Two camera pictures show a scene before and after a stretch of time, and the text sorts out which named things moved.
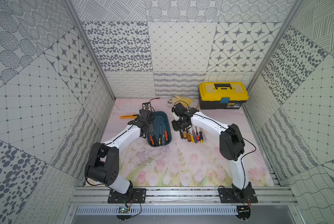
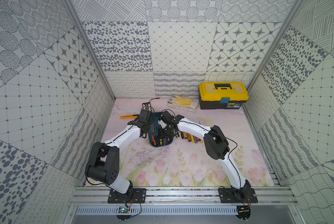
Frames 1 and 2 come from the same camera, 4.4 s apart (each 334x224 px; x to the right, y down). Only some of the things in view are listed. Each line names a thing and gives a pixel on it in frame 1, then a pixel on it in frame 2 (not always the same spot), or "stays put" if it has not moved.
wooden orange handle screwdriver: x=189 y=137 stays put
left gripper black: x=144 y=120 stays put
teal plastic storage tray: x=161 y=134 stays put
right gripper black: x=176 y=128 → x=162 y=134
